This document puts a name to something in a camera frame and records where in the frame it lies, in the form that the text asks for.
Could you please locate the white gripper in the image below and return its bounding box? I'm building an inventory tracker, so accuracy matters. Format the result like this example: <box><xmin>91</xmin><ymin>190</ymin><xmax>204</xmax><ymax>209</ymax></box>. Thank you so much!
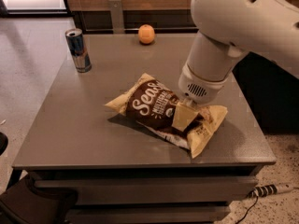
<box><xmin>172</xmin><ymin>63</ymin><xmax>229</xmax><ymax>132</ymax></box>

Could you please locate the grey metal drawer cabinet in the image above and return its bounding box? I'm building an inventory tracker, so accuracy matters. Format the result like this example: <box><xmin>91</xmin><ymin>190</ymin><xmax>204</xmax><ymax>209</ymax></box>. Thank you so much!
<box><xmin>13</xmin><ymin>34</ymin><xmax>276</xmax><ymax>224</ymax></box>

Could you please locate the left metal wall bracket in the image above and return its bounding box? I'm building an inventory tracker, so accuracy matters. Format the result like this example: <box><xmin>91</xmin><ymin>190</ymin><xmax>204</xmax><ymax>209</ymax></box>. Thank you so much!
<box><xmin>108</xmin><ymin>0</ymin><xmax>125</xmax><ymax>34</ymax></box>

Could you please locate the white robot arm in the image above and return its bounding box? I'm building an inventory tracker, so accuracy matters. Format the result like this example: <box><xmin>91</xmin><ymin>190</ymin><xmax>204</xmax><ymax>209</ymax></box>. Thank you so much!
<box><xmin>178</xmin><ymin>0</ymin><xmax>299</xmax><ymax>133</ymax></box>

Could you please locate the dark office chair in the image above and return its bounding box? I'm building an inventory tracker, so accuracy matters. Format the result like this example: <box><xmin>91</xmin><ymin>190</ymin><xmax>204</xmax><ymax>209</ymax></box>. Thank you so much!
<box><xmin>0</xmin><ymin>132</ymin><xmax>78</xmax><ymax>224</ymax></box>

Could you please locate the black power cable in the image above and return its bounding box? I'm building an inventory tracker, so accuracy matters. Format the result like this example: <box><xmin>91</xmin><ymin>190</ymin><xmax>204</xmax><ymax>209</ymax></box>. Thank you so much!
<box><xmin>234</xmin><ymin>195</ymin><xmax>260</xmax><ymax>224</ymax></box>

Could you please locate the white power strip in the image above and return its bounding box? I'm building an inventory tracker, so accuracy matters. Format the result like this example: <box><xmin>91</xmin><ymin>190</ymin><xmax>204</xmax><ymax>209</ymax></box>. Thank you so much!
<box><xmin>247</xmin><ymin>183</ymin><xmax>293</xmax><ymax>198</ymax></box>

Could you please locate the blue silver energy drink can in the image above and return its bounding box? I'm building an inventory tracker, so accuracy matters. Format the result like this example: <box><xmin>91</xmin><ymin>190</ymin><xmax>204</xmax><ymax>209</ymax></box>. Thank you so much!
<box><xmin>65</xmin><ymin>28</ymin><xmax>92</xmax><ymax>73</ymax></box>

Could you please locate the orange fruit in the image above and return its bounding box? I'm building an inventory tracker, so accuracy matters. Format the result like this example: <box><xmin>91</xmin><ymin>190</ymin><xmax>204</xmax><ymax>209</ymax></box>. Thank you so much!
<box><xmin>138</xmin><ymin>24</ymin><xmax>155</xmax><ymax>45</ymax></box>

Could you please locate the brown and yellow chip bag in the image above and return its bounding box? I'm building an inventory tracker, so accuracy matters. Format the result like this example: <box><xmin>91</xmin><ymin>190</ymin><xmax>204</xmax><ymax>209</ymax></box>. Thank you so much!
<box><xmin>106</xmin><ymin>74</ymin><xmax>228</xmax><ymax>158</ymax></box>

